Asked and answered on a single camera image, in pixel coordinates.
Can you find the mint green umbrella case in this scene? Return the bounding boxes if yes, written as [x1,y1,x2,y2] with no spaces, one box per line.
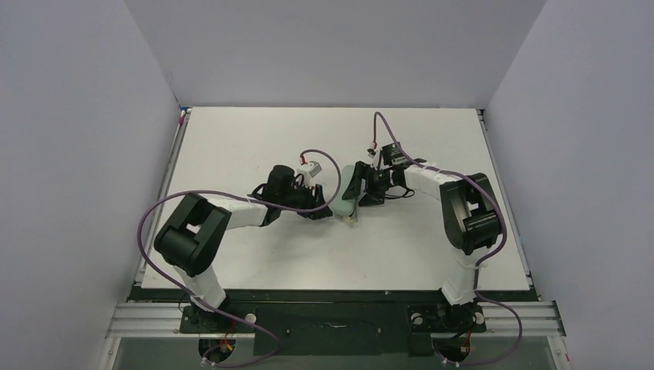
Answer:
[332,164,361,220]

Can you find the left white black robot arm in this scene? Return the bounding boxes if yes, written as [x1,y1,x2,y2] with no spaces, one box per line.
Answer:
[153,161,333,312]

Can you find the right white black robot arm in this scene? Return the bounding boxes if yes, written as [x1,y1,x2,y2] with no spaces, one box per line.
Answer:
[338,144,504,306]

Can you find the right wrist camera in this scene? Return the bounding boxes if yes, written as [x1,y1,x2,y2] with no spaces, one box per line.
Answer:
[366,142,383,171]

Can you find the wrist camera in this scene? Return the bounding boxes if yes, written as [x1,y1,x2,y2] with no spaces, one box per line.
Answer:
[298,161,322,181]
[366,142,383,171]

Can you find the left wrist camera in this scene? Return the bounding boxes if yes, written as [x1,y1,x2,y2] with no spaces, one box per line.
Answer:
[298,161,322,181]

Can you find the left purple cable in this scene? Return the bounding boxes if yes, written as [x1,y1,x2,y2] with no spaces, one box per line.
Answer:
[137,149,342,368]

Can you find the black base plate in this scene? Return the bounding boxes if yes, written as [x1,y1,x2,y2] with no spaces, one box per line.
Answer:
[110,290,537,363]

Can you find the aluminium frame rail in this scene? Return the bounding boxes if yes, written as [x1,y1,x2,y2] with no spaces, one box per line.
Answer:
[106,301,565,338]

